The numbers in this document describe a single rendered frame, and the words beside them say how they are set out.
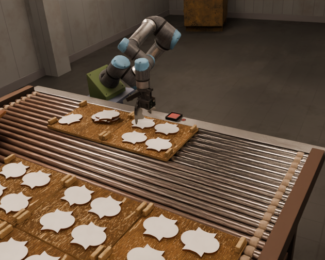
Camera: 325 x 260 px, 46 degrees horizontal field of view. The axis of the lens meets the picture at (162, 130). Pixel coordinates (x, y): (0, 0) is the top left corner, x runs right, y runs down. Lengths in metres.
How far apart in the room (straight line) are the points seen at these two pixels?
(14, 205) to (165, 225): 0.66
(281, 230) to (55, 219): 0.86
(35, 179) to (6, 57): 3.89
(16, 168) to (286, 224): 1.26
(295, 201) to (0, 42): 4.61
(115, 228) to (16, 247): 0.36
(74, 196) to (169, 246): 0.50
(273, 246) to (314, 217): 1.64
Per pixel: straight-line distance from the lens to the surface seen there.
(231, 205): 1.62
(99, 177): 1.82
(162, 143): 1.97
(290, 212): 1.57
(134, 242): 1.45
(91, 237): 1.49
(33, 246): 1.54
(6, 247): 1.56
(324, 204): 3.18
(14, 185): 1.89
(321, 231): 2.95
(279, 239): 1.45
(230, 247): 1.42
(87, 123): 2.29
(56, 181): 1.83
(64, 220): 1.59
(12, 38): 5.68
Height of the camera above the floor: 1.96
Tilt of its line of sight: 29 degrees down
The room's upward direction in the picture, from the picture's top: 4 degrees counter-clockwise
